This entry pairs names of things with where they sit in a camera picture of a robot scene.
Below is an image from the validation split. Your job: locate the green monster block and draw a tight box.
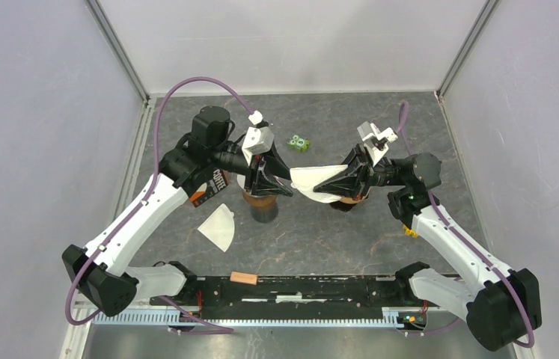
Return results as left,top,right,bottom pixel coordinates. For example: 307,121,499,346
287,135,310,152

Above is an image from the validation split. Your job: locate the yellow owl block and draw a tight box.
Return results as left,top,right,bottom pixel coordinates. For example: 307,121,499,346
403,224,418,238

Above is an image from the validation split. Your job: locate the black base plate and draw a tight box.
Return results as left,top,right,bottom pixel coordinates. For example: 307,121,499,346
171,275,424,320

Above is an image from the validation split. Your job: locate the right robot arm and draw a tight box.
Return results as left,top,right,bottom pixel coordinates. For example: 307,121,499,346
310,148,542,352

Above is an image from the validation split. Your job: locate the wooden rectangular block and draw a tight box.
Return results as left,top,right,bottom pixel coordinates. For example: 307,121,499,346
230,271,258,285

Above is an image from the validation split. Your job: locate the coffee filter box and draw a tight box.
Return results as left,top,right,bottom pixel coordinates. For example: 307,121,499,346
189,168,229,208

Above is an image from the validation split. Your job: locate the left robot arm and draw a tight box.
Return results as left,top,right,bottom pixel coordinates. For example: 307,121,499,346
61,106,293,316

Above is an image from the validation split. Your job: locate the purple cable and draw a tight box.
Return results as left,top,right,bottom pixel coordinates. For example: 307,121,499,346
64,76,264,336
395,100,537,349

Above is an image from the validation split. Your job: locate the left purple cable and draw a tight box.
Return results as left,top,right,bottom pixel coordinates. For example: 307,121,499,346
64,76,264,336

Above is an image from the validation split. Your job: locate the white paper coffee filter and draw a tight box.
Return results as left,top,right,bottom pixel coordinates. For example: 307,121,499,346
236,174,250,191

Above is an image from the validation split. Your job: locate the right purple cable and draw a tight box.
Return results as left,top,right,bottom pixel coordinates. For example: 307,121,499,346
395,100,537,349

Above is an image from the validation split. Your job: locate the aluminium frame rail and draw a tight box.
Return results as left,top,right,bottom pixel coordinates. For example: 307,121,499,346
59,275,201,359

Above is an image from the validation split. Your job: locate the brown glass dripper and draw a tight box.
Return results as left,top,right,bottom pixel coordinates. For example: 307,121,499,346
329,200,358,212

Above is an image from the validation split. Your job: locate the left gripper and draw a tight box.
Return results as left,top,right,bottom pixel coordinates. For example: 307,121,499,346
210,138,296,197

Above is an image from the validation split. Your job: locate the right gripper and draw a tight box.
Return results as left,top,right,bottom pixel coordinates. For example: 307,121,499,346
313,144,405,201

